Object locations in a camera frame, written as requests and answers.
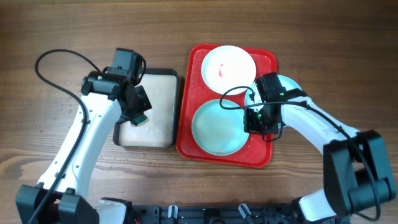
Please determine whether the light blue plate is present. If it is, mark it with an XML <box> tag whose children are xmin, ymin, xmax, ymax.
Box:
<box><xmin>244</xmin><ymin>74</ymin><xmax>302</xmax><ymax>111</ymax></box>
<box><xmin>192</xmin><ymin>99</ymin><xmax>249</xmax><ymax>156</ymax></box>

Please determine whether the light blue plate front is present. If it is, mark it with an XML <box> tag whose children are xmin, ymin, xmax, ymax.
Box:
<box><xmin>192</xmin><ymin>99</ymin><xmax>249</xmax><ymax>156</ymax></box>

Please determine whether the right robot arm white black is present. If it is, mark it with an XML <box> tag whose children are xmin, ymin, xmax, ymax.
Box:
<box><xmin>244</xmin><ymin>89</ymin><xmax>396</xmax><ymax>223</ymax></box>

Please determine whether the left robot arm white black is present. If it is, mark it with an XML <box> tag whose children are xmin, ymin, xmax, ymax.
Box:
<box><xmin>16</xmin><ymin>68</ymin><xmax>151</xmax><ymax>223</ymax></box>

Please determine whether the black tray with soapy water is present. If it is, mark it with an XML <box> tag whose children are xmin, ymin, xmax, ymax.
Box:
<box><xmin>113</xmin><ymin>68</ymin><xmax>178</xmax><ymax>147</ymax></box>

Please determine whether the red plastic tray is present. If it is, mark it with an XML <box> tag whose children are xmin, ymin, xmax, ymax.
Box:
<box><xmin>176</xmin><ymin>44</ymin><xmax>272</xmax><ymax>168</ymax></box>

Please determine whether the white plate with red stain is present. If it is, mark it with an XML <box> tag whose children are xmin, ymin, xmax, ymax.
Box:
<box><xmin>200</xmin><ymin>45</ymin><xmax>257</xmax><ymax>95</ymax></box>

